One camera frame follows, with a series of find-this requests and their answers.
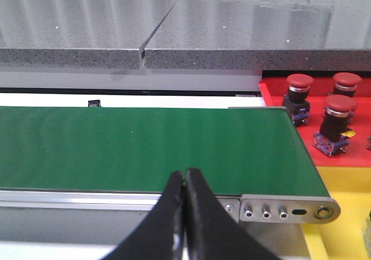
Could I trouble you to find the yellow plastic tray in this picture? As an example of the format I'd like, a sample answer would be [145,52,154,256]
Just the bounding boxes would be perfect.
[301,167,370,259]

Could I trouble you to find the green conveyor belt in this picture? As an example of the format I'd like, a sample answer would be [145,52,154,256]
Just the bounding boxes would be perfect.
[1,107,328,197]

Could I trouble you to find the red object at edge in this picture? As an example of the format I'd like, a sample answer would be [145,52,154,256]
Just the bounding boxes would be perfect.
[257,75,371,168]

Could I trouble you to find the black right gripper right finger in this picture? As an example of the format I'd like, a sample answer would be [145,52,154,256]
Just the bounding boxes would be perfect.
[185,168,278,259]

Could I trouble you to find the red mushroom push button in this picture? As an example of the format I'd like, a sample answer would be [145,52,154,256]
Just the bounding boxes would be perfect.
[282,73,314,126]

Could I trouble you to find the white cabinet panel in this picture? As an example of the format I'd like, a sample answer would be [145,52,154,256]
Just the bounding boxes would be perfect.
[1,68,263,92]

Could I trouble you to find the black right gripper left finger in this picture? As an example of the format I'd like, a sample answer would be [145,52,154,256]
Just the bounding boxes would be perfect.
[104,171,184,259]

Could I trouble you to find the grey stone countertop slab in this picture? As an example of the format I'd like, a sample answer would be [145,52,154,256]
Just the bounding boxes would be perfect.
[1,0,177,70]

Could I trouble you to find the black sensor with cable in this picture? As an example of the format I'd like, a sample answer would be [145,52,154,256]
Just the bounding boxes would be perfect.
[88,99,101,107]

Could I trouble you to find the white conveyor side panel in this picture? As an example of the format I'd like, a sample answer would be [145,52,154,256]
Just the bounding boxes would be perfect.
[1,93,265,109]

